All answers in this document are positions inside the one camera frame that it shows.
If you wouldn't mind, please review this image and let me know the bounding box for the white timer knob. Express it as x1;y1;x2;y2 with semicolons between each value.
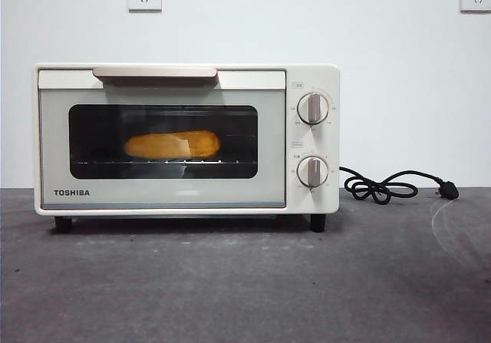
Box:
297;155;331;189

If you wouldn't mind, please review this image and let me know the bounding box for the metal wire oven rack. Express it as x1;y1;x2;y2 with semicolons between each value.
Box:
72;160;257;167

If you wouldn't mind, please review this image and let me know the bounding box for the white temperature knob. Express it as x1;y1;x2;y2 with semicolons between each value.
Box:
297;92;331;125

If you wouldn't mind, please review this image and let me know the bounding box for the black oven foot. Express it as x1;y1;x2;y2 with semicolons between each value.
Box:
54;216;74;234
310;213;328;233

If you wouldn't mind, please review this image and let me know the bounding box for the black power cord with plug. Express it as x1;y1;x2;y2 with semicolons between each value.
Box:
339;165;460;203

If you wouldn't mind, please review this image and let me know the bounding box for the white Toshiba toaster oven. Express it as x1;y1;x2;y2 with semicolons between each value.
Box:
33;63;341;216

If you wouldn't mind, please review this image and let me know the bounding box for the glass oven door with handle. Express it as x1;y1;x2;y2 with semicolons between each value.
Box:
38;66;288;209

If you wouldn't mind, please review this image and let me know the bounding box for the yellow corn cob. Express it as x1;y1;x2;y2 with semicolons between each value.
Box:
124;129;222;160

